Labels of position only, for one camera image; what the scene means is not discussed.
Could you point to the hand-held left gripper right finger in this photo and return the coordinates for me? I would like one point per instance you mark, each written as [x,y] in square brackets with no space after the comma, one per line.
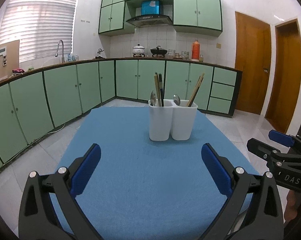
[215,172]

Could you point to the white window blind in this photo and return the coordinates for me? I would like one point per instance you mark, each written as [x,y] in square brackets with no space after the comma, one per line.
[40,17]

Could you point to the black wok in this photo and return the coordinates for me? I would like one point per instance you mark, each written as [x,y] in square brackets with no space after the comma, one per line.
[158,51]

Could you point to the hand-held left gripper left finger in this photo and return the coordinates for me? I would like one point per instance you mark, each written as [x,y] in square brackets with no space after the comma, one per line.
[86,170]

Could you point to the orange thermos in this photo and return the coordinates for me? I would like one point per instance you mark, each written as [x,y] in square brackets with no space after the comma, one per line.
[196,51]

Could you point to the blue bottle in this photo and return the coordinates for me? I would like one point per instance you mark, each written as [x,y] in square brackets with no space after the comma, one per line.
[69,58]

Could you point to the person's right hand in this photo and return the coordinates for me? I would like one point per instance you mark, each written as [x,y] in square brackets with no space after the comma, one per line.
[296,205]

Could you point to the blue box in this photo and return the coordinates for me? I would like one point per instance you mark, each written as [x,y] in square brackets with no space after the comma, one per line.
[151,7]

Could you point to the black range hood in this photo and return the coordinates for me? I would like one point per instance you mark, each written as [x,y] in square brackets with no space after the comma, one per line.
[149,21]

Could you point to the white cooking pot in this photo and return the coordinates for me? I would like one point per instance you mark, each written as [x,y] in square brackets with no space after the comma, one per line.
[138,50]

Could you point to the small glass jar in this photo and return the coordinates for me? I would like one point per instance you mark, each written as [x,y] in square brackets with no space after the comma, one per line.
[202,58]

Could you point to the clear bottle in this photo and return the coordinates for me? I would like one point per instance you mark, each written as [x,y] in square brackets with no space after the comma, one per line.
[76,57]

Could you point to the red cloth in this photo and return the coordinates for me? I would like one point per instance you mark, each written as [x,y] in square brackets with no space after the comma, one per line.
[18,71]

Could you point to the white two-compartment utensil holder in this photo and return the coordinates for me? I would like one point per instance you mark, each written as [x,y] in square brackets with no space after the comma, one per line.
[160,122]

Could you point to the plain silver spoon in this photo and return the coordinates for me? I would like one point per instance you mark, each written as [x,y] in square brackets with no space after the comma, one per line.
[176,99]

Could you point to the green wall cabinets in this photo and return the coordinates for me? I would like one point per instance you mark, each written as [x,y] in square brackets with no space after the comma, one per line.
[208,10]

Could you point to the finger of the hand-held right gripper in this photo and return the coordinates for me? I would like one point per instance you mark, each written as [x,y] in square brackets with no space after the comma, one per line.
[258,146]
[280,136]

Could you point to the green drawer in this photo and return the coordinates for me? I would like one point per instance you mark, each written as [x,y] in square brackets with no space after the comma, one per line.
[220,105]
[222,91]
[224,76]

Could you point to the blue tablecloth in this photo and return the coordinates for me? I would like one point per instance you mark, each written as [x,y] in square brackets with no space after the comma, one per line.
[130,155]

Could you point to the metal kitchen faucet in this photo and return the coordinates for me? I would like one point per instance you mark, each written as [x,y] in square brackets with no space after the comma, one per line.
[63,52]

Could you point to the green base cabinets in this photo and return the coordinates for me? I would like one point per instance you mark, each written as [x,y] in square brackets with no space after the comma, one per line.
[125,80]

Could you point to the patterned jar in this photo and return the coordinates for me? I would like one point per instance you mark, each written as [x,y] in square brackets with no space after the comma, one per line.
[185,55]

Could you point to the bamboo chopstick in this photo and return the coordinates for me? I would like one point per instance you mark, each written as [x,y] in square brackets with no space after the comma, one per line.
[195,90]
[156,85]

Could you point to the cardboard board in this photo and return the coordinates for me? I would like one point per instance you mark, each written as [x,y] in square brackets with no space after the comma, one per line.
[13,62]

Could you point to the wooden door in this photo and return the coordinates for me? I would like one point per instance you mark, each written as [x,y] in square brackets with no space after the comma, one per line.
[253,62]
[285,80]

